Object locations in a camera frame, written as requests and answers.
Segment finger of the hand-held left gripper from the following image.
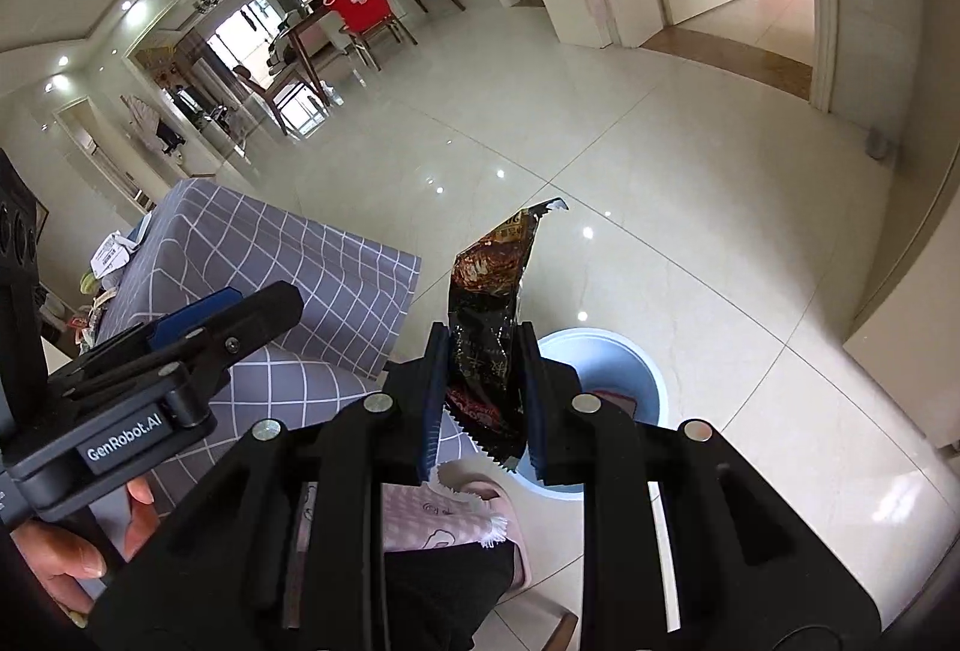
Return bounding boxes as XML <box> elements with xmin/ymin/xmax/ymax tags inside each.
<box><xmin>47</xmin><ymin>280</ymin><xmax>306</xmax><ymax>431</ymax></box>
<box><xmin>79</xmin><ymin>289</ymin><xmax>248</xmax><ymax>373</ymax></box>

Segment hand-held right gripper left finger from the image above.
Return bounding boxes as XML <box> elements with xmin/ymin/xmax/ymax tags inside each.
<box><xmin>88</xmin><ymin>321</ymin><xmax>452</xmax><ymax>651</ymax></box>

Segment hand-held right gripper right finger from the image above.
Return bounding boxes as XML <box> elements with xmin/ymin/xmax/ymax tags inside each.
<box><xmin>521</xmin><ymin>321</ymin><xmax>880</xmax><ymax>651</ymax></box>

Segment light blue plastic bin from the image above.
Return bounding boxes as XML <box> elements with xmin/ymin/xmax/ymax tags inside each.
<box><xmin>517</xmin><ymin>328</ymin><xmax>667</xmax><ymax>498</ymax></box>

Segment black snack wrapper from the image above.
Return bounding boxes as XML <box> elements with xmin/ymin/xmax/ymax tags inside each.
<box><xmin>442</xmin><ymin>199</ymin><xmax>569</xmax><ymax>476</ymax></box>

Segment person's left hand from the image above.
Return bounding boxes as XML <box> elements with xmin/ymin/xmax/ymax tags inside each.
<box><xmin>11</xmin><ymin>475</ymin><xmax>157</xmax><ymax>626</ymax></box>

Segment grey checked tablecloth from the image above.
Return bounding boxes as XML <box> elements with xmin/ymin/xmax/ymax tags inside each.
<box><xmin>90</xmin><ymin>178</ymin><xmax>451</xmax><ymax>547</ymax></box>

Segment white paper box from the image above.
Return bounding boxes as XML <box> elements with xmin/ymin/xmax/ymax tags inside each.
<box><xmin>90</xmin><ymin>231</ymin><xmax>133</xmax><ymax>281</ymax></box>

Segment pink patterned wrapper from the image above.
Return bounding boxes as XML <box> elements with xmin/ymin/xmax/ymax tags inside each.
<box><xmin>298</xmin><ymin>460</ymin><xmax>518</xmax><ymax>553</ymax></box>

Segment pale pink slipper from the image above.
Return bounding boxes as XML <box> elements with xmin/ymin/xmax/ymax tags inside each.
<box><xmin>450</xmin><ymin>477</ymin><xmax>535</xmax><ymax>596</ymax></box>

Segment clothes on rack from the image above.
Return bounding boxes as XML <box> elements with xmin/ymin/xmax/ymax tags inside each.
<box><xmin>124</xmin><ymin>94</ymin><xmax>188</xmax><ymax>157</ymax></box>

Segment dark cloth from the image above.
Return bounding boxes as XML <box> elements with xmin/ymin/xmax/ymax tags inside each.
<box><xmin>382</xmin><ymin>541</ymin><xmax>526</xmax><ymax>651</ymax></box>

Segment wooden dining chair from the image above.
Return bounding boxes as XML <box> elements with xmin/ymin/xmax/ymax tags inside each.
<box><xmin>322</xmin><ymin>0</ymin><xmax>421</xmax><ymax>71</ymax></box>
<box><xmin>232</xmin><ymin>62</ymin><xmax>331</xmax><ymax>136</ymax></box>

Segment dark wooden dining table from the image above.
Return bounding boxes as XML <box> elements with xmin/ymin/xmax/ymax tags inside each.
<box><xmin>283</xmin><ymin>0</ymin><xmax>467</xmax><ymax>106</ymax></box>

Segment red shirt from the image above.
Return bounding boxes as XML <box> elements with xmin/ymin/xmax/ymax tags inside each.
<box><xmin>324</xmin><ymin>0</ymin><xmax>393</xmax><ymax>32</ymax></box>

